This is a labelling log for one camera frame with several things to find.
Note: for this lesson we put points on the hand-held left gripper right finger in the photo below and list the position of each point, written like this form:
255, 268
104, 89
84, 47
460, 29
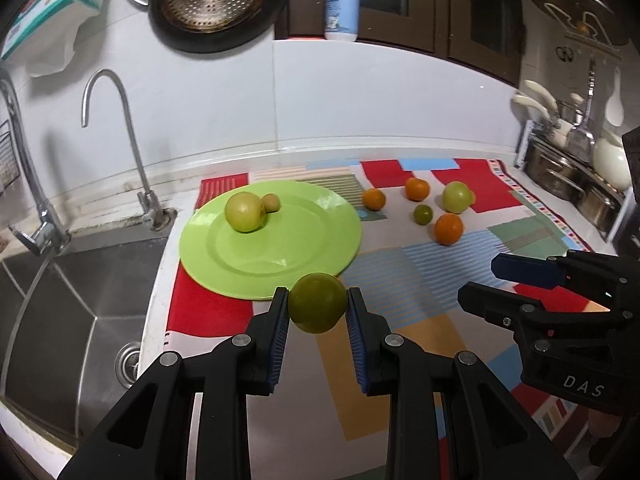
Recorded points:
357, 340

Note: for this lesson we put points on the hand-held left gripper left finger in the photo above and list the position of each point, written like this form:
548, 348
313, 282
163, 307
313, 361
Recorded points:
280, 340

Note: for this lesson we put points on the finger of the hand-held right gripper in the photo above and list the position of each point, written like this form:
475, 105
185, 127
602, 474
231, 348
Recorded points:
495, 305
530, 270

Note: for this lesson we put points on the olive green round fruit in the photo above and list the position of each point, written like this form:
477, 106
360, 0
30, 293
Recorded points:
317, 302

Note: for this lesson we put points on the orange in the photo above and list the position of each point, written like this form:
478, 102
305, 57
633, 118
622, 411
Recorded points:
448, 228
417, 189
373, 199

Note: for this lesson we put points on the light green plate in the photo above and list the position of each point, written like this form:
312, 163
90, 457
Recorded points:
280, 250

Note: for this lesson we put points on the green fruit with orange blush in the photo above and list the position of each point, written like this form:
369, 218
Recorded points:
456, 196

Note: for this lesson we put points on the person's right hand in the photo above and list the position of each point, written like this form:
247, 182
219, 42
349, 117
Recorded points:
605, 430

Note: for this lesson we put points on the colourful patchwork mat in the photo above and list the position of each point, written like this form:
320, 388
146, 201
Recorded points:
425, 270

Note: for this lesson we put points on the stainless steel pot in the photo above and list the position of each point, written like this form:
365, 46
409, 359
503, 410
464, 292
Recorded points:
597, 202
552, 167

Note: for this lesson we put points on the small dark green fruit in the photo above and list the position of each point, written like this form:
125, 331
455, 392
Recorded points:
423, 214

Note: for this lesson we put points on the large yellow-green fruit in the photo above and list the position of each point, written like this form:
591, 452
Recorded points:
244, 211

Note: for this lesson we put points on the small tan-green fruit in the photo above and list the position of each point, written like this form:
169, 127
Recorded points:
271, 202

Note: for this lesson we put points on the white ceramic jug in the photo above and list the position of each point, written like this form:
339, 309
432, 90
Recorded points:
611, 157

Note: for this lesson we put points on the metal spatula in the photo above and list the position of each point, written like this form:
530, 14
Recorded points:
582, 135

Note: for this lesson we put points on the sink drain strainer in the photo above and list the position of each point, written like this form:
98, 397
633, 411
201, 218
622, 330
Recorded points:
127, 364

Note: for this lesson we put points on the white ladle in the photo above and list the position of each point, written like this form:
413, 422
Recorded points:
614, 102

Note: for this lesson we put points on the stainless steel sink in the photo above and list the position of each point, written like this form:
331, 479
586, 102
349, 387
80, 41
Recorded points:
75, 300

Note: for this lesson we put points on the gooseneck steel faucet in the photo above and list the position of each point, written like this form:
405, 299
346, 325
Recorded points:
131, 130

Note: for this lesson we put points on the chrome lever faucet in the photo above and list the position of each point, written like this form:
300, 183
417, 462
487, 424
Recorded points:
35, 195

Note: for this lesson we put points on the black frying pan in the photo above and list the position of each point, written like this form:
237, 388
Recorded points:
220, 40

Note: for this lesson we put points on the white pump lotion bottle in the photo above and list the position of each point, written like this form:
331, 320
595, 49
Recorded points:
342, 5

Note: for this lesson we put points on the white tissue sheet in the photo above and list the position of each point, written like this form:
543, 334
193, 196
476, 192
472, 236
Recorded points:
52, 50

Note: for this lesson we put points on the teal and white tissue box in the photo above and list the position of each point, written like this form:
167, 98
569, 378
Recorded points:
50, 0

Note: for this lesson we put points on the dark scroll wall decoration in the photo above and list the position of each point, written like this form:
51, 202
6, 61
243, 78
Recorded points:
565, 53

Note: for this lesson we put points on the ornate bronze wall ornament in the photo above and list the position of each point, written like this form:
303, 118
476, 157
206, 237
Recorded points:
570, 5

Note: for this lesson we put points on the dark wooden window frame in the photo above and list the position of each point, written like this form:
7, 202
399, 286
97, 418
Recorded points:
430, 10

